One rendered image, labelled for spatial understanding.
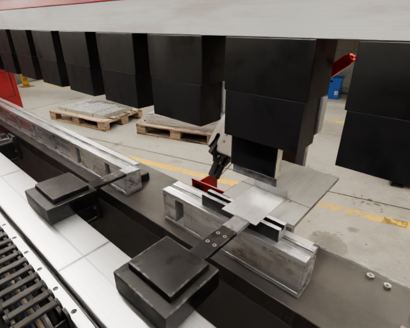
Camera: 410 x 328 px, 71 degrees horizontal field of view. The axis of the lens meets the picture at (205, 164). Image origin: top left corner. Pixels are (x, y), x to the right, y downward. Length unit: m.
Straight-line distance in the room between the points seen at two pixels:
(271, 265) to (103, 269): 0.32
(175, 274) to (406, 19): 0.42
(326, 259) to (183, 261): 0.39
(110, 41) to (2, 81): 1.81
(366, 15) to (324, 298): 0.49
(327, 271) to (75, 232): 0.54
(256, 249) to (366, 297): 0.23
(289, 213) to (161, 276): 0.31
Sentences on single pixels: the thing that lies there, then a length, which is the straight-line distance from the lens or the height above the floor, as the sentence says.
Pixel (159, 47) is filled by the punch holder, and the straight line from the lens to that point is 0.62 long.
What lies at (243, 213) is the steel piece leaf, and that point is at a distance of 0.61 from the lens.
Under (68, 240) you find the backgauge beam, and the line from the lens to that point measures 0.62.
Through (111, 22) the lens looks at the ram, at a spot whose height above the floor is 1.36.
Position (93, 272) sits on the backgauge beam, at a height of 0.98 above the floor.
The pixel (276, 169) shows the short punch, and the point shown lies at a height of 1.12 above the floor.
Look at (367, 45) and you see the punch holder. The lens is 0.41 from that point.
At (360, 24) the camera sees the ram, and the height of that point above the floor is 1.36.
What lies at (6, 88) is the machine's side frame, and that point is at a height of 0.95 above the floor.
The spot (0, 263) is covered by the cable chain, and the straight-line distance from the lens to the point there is 0.54.
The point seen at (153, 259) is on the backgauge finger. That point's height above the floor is 1.03.
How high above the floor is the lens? 1.36
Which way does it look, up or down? 26 degrees down
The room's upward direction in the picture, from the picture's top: straight up
